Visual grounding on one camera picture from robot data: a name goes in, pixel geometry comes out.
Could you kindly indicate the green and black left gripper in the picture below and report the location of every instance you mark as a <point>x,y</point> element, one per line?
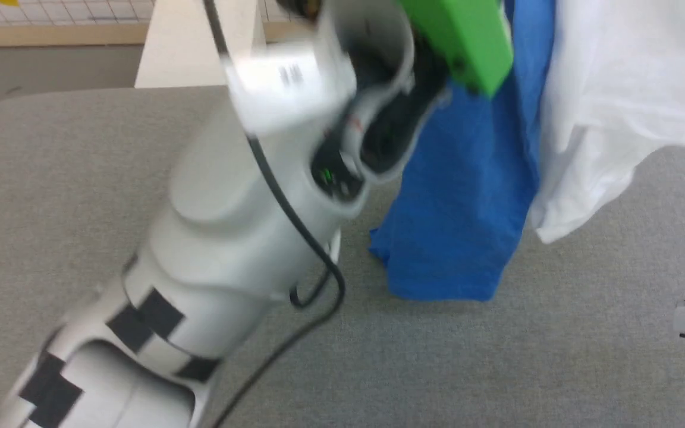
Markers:
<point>461,41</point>

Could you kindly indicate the blue and white t-shirt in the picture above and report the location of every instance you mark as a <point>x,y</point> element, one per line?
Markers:
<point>467,208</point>

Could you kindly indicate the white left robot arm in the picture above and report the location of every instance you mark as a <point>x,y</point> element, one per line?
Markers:
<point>217,196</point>

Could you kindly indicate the white square pillar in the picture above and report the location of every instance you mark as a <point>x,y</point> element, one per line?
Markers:
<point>182,47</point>

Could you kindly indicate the light wooden baseboard strip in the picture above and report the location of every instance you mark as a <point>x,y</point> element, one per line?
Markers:
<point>51,34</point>

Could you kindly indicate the small yellow object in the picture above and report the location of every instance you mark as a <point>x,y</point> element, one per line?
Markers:
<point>8,2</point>

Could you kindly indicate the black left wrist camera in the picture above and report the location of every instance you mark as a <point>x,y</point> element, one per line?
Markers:
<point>298,6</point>

